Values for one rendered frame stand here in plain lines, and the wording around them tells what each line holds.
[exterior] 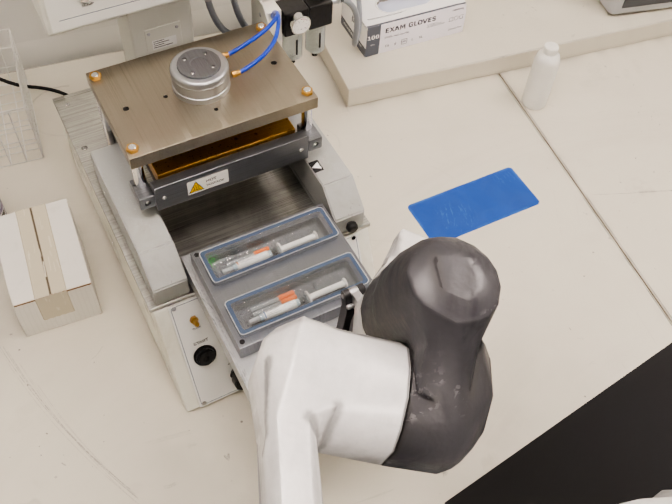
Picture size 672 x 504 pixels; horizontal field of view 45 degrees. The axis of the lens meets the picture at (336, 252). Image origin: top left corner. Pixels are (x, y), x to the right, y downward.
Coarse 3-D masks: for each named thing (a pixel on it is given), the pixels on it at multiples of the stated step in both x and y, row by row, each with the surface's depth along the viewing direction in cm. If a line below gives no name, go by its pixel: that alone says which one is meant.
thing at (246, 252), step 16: (320, 208) 113; (288, 224) 111; (304, 224) 111; (320, 224) 111; (240, 240) 109; (256, 240) 109; (272, 240) 109; (288, 240) 109; (304, 240) 109; (320, 240) 109; (208, 256) 107; (224, 256) 107; (240, 256) 107; (256, 256) 107; (272, 256) 107; (224, 272) 105; (240, 272) 106
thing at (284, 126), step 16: (256, 128) 114; (272, 128) 114; (288, 128) 114; (208, 144) 111; (224, 144) 112; (240, 144) 112; (256, 144) 112; (160, 160) 109; (176, 160) 109; (192, 160) 110; (208, 160) 110; (160, 176) 108
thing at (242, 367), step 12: (192, 276) 109; (192, 288) 111; (204, 288) 108; (204, 300) 107; (204, 312) 109; (216, 312) 106; (216, 324) 105; (336, 324) 106; (216, 336) 107; (228, 336) 104; (228, 348) 103; (228, 360) 105; (240, 360) 102; (252, 360) 102; (240, 372) 101
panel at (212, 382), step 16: (352, 240) 121; (176, 304) 112; (192, 304) 113; (176, 320) 113; (192, 320) 113; (176, 336) 114; (192, 336) 115; (208, 336) 116; (192, 352) 116; (192, 368) 117; (208, 368) 119; (224, 368) 120; (192, 384) 118; (208, 384) 120; (224, 384) 121; (208, 400) 121
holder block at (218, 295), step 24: (288, 216) 113; (336, 240) 111; (192, 264) 110; (288, 264) 108; (312, 264) 108; (360, 264) 108; (216, 288) 105; (240, 288) 105; (312, 312) 104; (336, 312) 105; (264, 336) 101
